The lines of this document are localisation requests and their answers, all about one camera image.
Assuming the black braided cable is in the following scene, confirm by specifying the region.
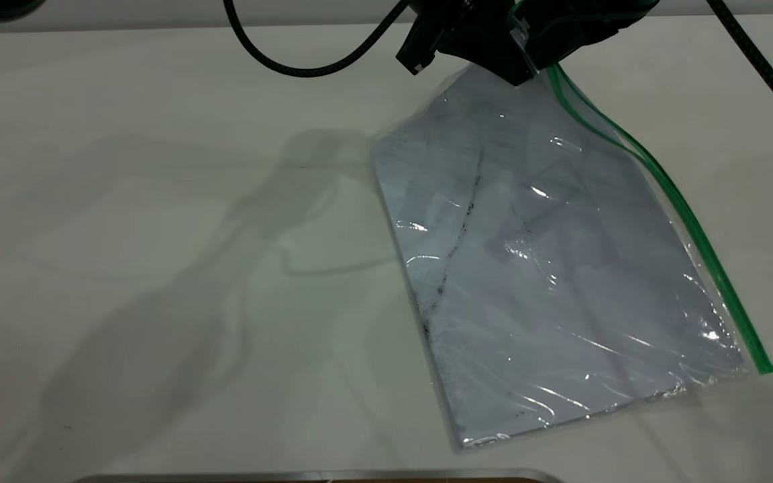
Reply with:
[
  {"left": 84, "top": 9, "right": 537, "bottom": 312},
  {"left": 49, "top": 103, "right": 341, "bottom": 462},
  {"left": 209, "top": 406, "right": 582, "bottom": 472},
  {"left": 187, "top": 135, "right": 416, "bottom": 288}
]
[
  {"left": 707, "top": 0, "right": 773, "bottom": 146},
  {"left": 223, "top": 0, "right": 413, "bottom": 78}
]

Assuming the metal rim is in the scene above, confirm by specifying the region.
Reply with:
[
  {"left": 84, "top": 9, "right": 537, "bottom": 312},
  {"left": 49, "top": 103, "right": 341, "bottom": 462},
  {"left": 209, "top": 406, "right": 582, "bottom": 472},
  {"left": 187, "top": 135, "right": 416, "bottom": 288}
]
[{"left": 71, "top": 468, "right": 566, "bottom": 483}]

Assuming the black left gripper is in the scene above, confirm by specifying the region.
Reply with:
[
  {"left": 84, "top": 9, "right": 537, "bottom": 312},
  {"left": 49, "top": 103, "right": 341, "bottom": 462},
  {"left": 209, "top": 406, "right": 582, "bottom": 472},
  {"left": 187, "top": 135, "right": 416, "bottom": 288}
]
[{"left": 397, "top": 0, "right": 536, "bottom": 87}]

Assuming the clear plastic zip bag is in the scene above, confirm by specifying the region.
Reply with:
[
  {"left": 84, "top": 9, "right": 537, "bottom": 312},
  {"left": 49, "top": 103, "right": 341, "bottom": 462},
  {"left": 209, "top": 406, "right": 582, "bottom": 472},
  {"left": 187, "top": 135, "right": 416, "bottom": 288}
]
[{"left": 368, "top": 59, "right": 773, "bottom": 450}]

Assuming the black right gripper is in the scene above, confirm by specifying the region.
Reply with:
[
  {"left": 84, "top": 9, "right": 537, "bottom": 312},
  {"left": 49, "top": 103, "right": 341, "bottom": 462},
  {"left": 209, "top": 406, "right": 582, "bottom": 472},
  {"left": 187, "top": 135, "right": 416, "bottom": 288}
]
[{"left": 519, "top": 0, "right": 660, "bottom": 70}]

